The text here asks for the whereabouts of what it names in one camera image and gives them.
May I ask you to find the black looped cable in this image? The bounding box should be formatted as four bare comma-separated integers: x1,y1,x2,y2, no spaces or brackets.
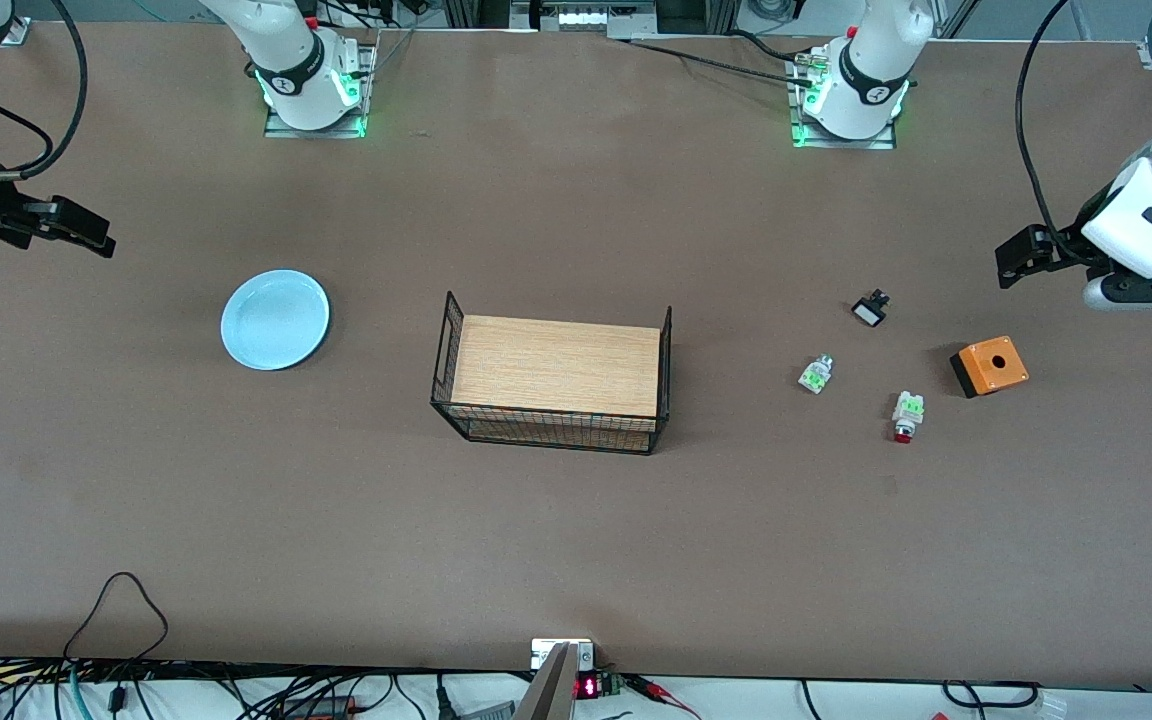
63,572,170,666

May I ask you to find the silver metal bracket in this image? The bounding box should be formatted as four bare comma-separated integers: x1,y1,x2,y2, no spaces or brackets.
531,638,595,671

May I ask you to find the red and black clip wire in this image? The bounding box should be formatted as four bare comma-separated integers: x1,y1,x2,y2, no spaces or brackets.
626,675,703,720

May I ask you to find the grey camera pole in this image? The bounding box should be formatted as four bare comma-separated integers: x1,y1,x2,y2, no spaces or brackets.
514,643,578,720

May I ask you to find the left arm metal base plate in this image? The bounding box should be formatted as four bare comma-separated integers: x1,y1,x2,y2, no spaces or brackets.
789,50,899,151

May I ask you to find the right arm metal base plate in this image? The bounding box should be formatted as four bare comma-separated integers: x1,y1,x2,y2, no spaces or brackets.
264,40,378,139

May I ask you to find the wooden board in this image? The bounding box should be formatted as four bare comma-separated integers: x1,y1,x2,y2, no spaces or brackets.
451,315,661,433

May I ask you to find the black wire basket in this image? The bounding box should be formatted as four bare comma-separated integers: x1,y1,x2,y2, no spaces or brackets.
431,291,674,456

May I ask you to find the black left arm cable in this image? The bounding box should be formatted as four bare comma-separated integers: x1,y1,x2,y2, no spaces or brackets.
1015,0,1083,263

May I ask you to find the black coiled cable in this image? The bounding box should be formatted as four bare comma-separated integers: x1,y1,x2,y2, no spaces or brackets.
941,680,1043,711

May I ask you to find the light blue round plate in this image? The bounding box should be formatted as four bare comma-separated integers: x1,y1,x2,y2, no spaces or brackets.
221,270,331,371

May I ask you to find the orange button enclosure box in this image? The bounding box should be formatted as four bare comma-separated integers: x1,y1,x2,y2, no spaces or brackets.
949,336,1029,399

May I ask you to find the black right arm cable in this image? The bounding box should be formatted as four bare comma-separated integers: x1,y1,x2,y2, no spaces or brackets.
0,0,88,181

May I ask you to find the black cable to arm base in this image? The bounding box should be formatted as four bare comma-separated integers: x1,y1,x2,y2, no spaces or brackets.
626,30,822,87

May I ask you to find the red push button switch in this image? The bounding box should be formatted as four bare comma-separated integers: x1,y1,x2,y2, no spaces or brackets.
892,391,927,444

